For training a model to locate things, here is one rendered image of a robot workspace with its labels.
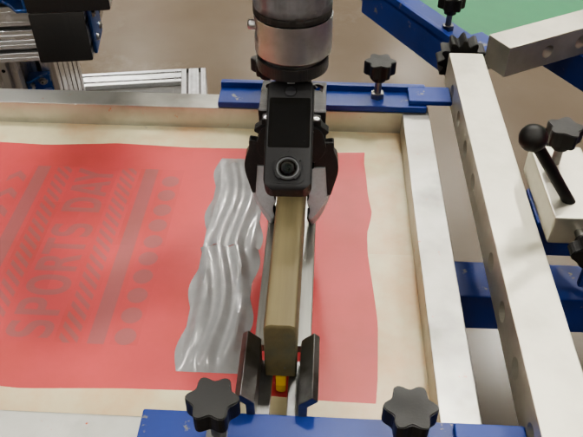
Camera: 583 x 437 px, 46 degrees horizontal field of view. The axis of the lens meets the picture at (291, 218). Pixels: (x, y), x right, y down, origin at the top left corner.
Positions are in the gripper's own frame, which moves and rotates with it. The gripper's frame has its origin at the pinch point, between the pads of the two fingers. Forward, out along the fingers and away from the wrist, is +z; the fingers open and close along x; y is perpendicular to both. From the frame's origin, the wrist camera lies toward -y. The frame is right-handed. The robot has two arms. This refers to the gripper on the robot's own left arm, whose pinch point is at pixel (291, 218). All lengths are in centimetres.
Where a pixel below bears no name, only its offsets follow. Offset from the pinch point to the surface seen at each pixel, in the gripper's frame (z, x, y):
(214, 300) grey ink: 4.9, 8.1, -8.6
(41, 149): 5.3, 36.7, 18.8
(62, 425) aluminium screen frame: 1.8, 19.1, -26.7
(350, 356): 5.3, -6.9, -15.2
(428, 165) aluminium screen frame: 1.8, -17.2, 13.3
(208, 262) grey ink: 4.9, 9.6, -2.8
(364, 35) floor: 100, -22, 244
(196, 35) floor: 101, 57, 240
